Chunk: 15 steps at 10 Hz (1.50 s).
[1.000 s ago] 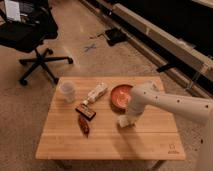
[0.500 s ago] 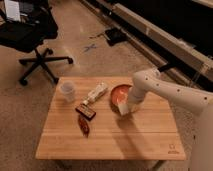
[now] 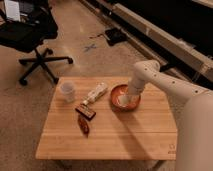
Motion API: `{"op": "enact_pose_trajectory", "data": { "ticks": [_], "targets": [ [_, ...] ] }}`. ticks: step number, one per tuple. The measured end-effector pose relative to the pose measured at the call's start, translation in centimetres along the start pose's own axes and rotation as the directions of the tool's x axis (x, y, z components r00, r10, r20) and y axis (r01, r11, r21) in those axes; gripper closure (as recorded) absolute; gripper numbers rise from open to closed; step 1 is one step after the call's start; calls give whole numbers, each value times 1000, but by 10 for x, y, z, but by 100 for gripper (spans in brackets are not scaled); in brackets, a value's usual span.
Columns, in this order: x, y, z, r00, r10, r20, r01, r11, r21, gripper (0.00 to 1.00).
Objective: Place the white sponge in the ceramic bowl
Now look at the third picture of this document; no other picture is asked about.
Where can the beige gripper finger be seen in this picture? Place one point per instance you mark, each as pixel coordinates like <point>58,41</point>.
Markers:
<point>128,98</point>

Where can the black office chair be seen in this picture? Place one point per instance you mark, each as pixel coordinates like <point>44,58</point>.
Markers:
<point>27,36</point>

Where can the red brown snack packet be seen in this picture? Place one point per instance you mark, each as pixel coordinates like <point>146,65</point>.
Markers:
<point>83,125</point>

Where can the black bag on floor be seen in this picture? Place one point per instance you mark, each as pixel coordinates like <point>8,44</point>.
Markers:
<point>115,36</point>

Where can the orange ceramic bowl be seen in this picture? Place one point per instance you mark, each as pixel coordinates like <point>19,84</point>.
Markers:
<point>120,90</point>

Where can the white wrapped snack bar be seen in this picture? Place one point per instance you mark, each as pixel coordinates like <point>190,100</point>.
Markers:
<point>95,93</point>

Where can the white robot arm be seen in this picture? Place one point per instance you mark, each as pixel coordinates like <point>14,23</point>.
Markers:
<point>195,131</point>

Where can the dark brown chocolate box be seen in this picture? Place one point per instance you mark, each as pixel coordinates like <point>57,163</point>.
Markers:
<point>85,111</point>

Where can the translucent plastic cup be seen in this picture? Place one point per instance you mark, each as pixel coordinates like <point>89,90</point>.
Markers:
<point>67,89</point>

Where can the white sponge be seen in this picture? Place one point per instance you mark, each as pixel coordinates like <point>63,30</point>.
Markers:
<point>123,103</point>

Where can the white paper on chair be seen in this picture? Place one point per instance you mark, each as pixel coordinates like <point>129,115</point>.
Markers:
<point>12,10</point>

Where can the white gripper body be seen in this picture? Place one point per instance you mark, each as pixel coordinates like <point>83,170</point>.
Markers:
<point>132,90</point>

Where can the long beige rail beam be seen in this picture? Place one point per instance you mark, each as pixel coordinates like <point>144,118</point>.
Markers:
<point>180,31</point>

